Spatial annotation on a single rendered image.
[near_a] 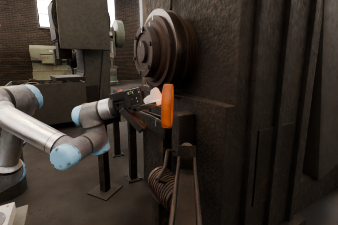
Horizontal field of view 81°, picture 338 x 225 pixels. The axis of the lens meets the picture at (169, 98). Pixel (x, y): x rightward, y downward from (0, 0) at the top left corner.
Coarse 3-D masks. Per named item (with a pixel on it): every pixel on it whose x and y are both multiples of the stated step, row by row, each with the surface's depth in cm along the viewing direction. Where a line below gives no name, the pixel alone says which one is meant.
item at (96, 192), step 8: (104, 120) 144; (112, 120) 152; (120, 120) 161; (104, 160) 159; (104, 168) 159; (104, 176) 161; (104, 184) 162; (112, 184) 173; (88, 192) 163; (96, 192) 163; (104, 192) 163; (112, 192) 163
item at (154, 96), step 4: (152, 92) 69; (156, 92) 69; (148, 96) 69; (152, 96) 69; (156, 96) 69; (160, 96) 69; (144, 100) 70; (148, 100) 69; (152, 100) 69; (156, 100) 69; (160, 100) 69; (156, 104) 68
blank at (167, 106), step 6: (168, 84) 69; (162, 90) 66; (168, 90) 65; (162, 96) 64; (168, 96) 64; (162, 102) 64; (168, 102) 64; (162, 108) 64; (168, 108) 64; (162, 114) 64; (168, 114) 64; (162, 120) 65; (168, 120) 65; (162, 126) 68; (168, 126) 67
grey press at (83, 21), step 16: (64, 0) 305; (80, 0) 318; (96, 0) 332; (48, 16) 359; (64, 16) 308; (80, 16) 321; (96, 16) 336; (64, 32) 311; (80, 32) 325; (96, 32) 340; (64, 48) 314; (80, 48) 328; (96, 48) 343; (80, 64) 379; (96, 64) 373; (64, 80) 338; (96, 80) 378; (96, 96) 381
